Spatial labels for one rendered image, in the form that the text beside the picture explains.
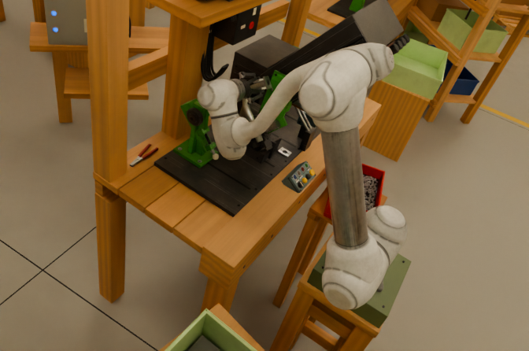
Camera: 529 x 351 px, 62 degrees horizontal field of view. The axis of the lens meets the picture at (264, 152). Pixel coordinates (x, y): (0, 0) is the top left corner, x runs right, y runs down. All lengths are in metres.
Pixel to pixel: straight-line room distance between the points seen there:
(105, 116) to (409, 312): 2.08
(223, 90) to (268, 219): 0.54
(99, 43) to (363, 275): 1.06
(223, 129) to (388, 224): 0.64
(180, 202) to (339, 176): 0.77
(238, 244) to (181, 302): 0.96
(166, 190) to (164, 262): 0.92
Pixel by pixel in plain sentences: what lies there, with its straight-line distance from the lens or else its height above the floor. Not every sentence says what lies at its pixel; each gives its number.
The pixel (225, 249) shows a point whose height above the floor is 0.90.
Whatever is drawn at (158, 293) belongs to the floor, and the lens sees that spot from 2.56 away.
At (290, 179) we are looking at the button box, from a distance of 1.87.
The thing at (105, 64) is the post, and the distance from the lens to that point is 1.51.
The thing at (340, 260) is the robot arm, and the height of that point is 1.18.
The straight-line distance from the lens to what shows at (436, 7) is 4.89.
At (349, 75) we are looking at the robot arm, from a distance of 1.09.
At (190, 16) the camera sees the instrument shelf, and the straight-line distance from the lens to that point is 1.60.
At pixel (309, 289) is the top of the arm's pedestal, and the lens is 1.68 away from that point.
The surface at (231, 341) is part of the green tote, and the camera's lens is 1.42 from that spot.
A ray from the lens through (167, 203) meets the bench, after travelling 1.76.
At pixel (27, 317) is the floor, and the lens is 2.56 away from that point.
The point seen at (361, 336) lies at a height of 0.77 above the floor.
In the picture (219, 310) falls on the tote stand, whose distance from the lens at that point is 1.62.
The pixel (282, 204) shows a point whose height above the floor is 0.90.
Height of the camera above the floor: 2.18
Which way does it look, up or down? 39 degrees down
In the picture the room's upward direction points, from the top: 15 degrees clockwise
